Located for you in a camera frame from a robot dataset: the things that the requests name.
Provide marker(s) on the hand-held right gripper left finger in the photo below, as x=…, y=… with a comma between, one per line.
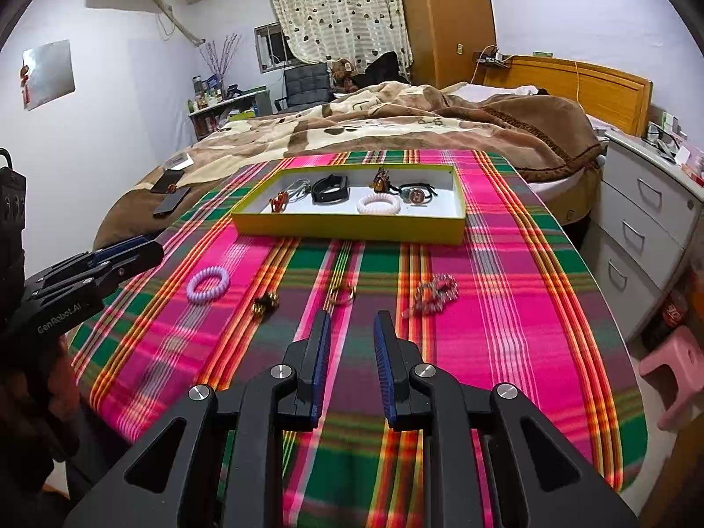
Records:
x=322, y=366

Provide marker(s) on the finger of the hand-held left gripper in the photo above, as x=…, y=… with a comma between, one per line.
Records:
x=140, y=257
x=124, y=246

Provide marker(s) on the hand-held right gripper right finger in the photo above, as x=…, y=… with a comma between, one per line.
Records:
x=385, y=368

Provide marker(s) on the black gold hair clip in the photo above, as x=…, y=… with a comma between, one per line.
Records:
x=265, y=304

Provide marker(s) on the yellow cardboard box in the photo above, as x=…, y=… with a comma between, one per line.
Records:
x=341, y=228

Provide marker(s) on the orange charm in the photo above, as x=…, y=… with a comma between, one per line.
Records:
x=279, y=202

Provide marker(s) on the black wristband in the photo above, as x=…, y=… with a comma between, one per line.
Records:
x=324, y=195

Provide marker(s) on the silver bangles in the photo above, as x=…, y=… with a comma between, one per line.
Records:
x=300, y=186

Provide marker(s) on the amber beaded charm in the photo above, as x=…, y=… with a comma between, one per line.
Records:
x=381, y=180

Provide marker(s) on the person's left forearm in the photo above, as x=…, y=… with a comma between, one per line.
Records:
x=33, y=407

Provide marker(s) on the black smartphone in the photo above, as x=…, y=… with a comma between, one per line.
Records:
x=171, y=202

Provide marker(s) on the dark smartphone with red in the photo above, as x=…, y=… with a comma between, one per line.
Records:
x=166, y=180

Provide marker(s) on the small white box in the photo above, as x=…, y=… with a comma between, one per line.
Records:
x=179, y=161

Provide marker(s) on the plaid cloth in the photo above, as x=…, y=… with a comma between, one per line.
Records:
x=522, y=313

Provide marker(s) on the cluttered white desk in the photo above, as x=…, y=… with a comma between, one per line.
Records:
x=231, y=107

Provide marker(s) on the dried branches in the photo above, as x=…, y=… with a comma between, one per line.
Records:
x=220, y=55

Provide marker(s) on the air conditioner pipe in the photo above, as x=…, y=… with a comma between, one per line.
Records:
x=179, y=22

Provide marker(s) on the black office chair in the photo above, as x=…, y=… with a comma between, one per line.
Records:
x=305, y=85

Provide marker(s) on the window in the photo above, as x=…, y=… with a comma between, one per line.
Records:
x=270, y=47

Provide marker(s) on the brown printed blanket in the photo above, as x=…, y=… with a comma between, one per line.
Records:
x=374, y=121

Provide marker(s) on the brown teddy bear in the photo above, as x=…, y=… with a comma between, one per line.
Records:
x=342, y=72

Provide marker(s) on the white drawer cabinet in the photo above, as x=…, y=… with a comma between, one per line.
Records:
x=638, y=220

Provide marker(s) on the pink plastic stool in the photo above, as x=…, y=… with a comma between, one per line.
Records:
x=679, y=374

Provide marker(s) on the red can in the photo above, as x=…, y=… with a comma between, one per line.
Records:
x=675, y=311

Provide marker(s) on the white pillow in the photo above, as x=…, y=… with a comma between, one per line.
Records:
x=495, y=92

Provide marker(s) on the black bag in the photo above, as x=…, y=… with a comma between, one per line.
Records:
x=385, y=69

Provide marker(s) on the heart print curtain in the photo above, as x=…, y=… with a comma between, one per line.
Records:
x=341, y=16

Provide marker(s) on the wooden bed headboard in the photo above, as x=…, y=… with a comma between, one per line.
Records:
x=605, y=93

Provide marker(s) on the wooden wardrobe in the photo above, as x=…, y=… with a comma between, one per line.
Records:
x=445, y=16

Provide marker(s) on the eyeglasses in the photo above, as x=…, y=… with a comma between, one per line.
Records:
x=663, y=140

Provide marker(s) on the shiny wall sheet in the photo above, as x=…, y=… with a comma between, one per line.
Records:
x=49, y=74

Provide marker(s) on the small wall shelf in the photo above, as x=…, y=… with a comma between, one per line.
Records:
x=491, y=59

